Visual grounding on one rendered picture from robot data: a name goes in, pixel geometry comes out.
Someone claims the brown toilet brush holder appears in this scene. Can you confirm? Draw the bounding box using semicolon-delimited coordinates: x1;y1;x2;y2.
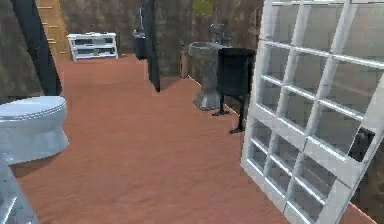
179;44;190;80

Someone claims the black bin on legs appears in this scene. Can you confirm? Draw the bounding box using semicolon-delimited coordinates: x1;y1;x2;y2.
212;47;257;135

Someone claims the grey sink tap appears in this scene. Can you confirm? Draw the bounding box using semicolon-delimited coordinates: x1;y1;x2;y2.
208;23;234;47

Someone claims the white low shelf unit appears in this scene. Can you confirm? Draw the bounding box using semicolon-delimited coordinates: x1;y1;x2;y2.
66;31;119;62

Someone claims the white lattice room door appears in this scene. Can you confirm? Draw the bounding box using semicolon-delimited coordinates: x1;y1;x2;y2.
240;0;384;224

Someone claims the white toilet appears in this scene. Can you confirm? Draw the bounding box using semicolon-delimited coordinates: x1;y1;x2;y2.
0;95;70;166

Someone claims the black tall panel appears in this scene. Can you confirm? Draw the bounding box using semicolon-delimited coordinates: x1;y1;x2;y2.
9;0;64;97

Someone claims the grey pedestal sink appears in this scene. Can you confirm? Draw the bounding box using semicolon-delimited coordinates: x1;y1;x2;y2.
188;41;231;111

